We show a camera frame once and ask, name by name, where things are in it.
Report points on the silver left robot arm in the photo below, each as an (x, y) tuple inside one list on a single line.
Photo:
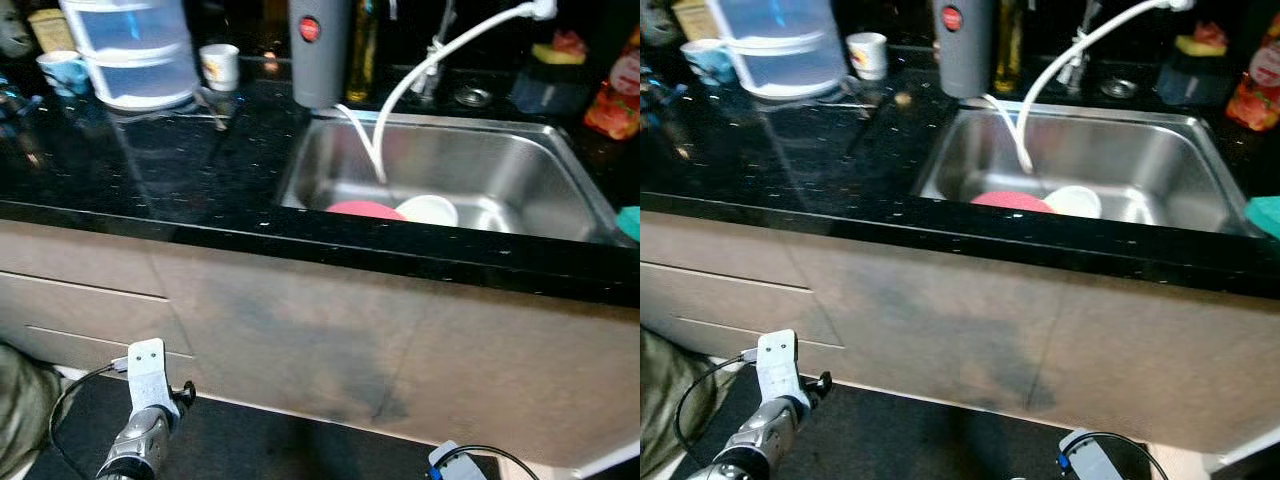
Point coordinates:
[(765, 440), (135, 445)]

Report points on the brown kitchen base cabinet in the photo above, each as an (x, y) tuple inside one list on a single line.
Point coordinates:
[(400, 340), (1050, 330)]

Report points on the black floor mat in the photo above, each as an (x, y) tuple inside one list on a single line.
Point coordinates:
[(280, 440), (930, 435)]

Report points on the grey green plastic bag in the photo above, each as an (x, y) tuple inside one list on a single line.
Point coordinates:
[(25, 410), (662, 400)]

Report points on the green sponge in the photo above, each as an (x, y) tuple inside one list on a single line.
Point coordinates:
[(1265, 217), (630, 225)]

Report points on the white bowl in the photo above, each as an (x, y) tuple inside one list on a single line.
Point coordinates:
[(1075, 202), (430, 211)]

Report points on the white printed cup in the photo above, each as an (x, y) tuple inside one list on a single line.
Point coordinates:
[(219, 67), (867, 55)]

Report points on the blue mug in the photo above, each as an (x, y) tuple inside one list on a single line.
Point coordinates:
[(62, 75), (708, 63)]

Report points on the white tiered plastic container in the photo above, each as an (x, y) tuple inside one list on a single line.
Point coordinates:
[(780, 45), (130, 55)]

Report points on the grey canister with red logo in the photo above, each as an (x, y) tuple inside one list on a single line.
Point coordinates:
[(320, 55), (963, 50)]

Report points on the yellow oil bottle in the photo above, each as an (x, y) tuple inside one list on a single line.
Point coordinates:
[(362, 55), (1008, 50)]

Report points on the stainless steel sink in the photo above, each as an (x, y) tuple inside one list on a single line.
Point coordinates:
[(500, 165), (1150, 155)]

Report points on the yellow carton box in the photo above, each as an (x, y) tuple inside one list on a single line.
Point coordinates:
[(695, 18), (50, 30)]

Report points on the dark sponge holder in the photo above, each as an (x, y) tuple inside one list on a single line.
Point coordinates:
[(548, 92), (1192, 82)]

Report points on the dark bottle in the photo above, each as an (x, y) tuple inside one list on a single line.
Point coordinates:
[(15, 30)]

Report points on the round metal drain cap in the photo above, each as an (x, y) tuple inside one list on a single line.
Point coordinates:
[(1119, 88), (474, 97)]

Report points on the red scrubber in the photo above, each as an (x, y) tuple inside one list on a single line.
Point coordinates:
[(1213, 32), (570, 42)]

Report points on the yellow sponge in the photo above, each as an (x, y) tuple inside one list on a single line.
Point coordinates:
[(550, 55), (1195, 46)]

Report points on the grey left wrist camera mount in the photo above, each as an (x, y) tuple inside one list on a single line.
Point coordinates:
[(150, 375), (782, 365)]

